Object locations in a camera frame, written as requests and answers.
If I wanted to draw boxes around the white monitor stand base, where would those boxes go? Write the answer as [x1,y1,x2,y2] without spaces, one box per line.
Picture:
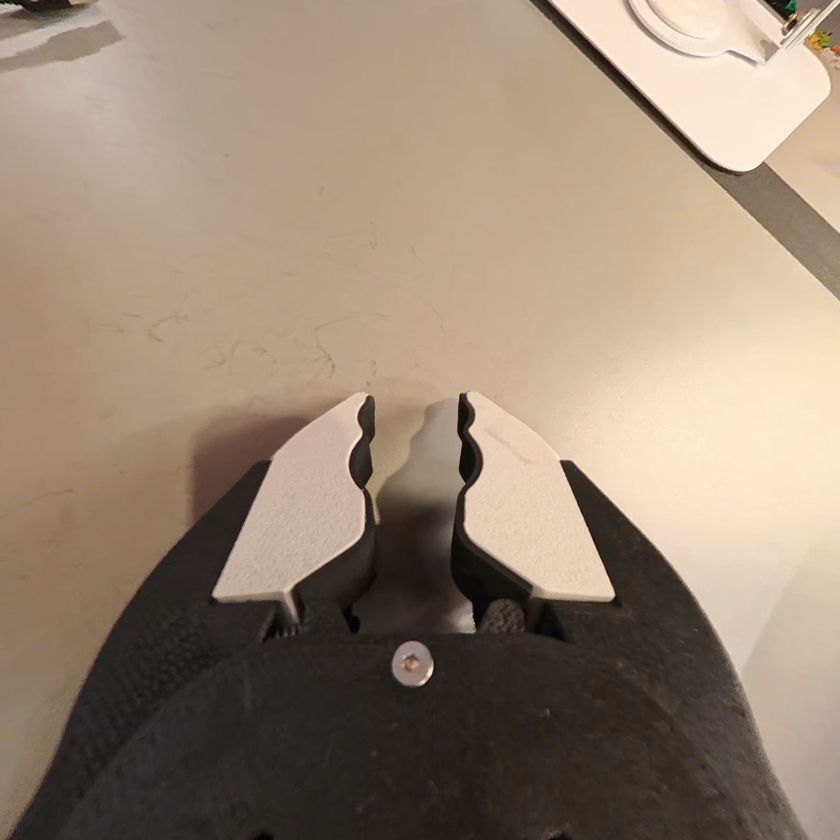
[550,0,832,173]

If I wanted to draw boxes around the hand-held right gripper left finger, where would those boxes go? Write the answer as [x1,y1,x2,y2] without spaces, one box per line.
[211,392,379,631]

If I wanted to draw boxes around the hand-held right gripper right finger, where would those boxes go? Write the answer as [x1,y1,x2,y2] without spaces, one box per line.
[452,392,617,624]

